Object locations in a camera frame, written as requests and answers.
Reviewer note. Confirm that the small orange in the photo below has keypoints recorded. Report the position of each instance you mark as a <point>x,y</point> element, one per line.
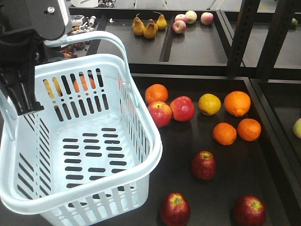
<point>249,129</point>
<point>224,134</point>

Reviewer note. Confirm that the light blue plastic basket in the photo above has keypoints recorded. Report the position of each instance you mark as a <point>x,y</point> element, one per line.
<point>87,156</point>

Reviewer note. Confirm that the peach left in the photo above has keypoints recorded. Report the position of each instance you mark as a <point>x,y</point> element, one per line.
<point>297,128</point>

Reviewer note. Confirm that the small orange left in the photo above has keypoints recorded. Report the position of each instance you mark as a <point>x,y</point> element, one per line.
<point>224,134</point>

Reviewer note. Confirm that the pink red apple left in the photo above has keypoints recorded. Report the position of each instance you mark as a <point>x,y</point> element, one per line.
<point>160,112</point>

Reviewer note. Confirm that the large orange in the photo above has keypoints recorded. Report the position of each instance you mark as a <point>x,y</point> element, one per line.
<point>237,103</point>

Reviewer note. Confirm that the small orange right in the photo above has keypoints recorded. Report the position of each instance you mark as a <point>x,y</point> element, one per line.
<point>249,129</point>

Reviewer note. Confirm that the red apple right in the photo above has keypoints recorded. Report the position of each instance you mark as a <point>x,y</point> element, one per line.
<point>182,108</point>

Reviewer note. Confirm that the orange far left lower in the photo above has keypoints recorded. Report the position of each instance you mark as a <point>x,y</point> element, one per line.
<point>83,84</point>

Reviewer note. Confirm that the dark red apple front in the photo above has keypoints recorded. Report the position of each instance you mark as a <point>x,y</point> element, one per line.
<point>175,210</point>

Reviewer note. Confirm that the yellow orange fruit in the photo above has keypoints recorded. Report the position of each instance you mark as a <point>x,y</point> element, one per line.
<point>209,104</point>

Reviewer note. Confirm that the dark red apple middle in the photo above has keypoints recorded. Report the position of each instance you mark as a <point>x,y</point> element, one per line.
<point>203,165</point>

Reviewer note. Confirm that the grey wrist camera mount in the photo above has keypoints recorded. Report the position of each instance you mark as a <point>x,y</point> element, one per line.
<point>49,18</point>

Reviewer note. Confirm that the orange behind apples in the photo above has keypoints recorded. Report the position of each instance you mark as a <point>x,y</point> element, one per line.
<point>156,92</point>

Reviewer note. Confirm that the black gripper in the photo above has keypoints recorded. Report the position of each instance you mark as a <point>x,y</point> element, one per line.
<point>18,48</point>

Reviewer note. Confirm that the dark red apple left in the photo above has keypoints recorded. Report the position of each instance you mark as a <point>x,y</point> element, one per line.
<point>249,211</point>

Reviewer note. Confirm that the black wooden produce stand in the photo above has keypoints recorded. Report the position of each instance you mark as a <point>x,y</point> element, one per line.
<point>194,64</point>

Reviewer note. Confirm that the dark red apple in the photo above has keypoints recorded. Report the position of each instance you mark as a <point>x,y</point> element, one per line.
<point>249,211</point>
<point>203,165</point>
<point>175,210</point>

